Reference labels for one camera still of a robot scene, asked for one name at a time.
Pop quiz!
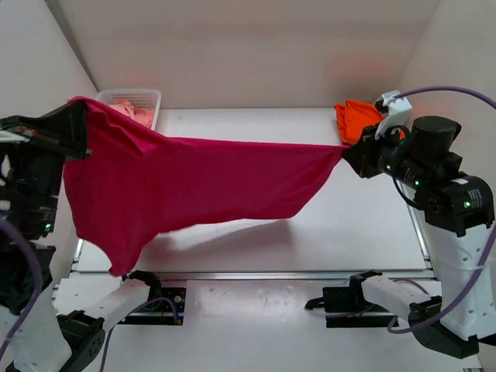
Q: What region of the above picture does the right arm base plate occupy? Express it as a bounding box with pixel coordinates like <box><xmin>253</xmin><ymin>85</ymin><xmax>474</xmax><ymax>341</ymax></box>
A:
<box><xmin>305</xmin><ymin>270</ymin><xmax>398</xmax><ymax>329</ymax></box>

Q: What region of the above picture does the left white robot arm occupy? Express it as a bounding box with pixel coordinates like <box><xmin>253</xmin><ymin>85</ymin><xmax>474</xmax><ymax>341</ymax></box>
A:
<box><xmin>1</xmin><ymin>101</ymin><xmax>162</xmax><ymax>371</ymax></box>

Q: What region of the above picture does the white plastic basket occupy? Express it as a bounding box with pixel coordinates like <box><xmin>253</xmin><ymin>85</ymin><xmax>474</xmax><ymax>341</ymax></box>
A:
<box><xmin>95</xmin><ymin>88</ymin><xmax>161</xmax><ymax>130</ymax></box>

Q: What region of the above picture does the aluminium table rail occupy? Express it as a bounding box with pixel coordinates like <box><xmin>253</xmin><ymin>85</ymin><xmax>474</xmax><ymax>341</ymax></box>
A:
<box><xmin>70</xmin><ymin>269</ymin><xmax>436</xmax><ymax>281</ymax></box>

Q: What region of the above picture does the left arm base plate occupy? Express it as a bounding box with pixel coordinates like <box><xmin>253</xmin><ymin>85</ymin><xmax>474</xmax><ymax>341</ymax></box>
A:
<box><xmin>121</xmin><ymin>284</ymin><xmax>187</xmax><ymax>326</ymax></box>

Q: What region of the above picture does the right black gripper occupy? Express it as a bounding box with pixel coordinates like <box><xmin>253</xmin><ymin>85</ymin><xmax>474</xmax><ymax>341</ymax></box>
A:
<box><xmin>340</xmin><ymin>119</ymin><xmax>422</xmax><ymax>184</ymax></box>

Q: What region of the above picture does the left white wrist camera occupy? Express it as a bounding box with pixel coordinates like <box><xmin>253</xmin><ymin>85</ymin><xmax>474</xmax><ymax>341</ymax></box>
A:
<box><xmin>0</xmin><ymin>130</ymin><xmax>29</xmax><ymax>144</ymax></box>

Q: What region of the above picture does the pink t shirt in basket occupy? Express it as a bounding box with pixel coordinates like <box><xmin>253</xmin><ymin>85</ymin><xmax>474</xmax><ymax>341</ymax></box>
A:
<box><xmin>110</xmin><ymin>100</ymin><xmax>155</xmax><ymax>129</ymax></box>

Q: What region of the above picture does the magenta t shirt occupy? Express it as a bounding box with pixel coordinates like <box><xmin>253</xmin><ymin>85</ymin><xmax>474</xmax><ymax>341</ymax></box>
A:
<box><xmin>64</xmin><ymin>96</ymin><xmax>343</xmax><ymax>276</ymax></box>

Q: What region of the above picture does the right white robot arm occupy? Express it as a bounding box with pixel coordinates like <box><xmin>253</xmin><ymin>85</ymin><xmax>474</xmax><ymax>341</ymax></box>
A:
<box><xmin>343</xmin><ymin>116</ymin><xmax>495</xmax><ymax>359</ymax></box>

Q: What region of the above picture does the orange folded t shirt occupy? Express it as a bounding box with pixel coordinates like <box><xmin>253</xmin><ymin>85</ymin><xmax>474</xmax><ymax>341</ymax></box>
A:
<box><xmin>334</xmin><ymin>99</ymin><xmax>383</xmax><ymax>147</ymax></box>

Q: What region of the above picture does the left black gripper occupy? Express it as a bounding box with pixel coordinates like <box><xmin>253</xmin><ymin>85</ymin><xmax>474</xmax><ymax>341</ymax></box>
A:
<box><xmin>6</xmin><ymin>77</ymin><xmax>105</xmax><ymax>206</ymax></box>

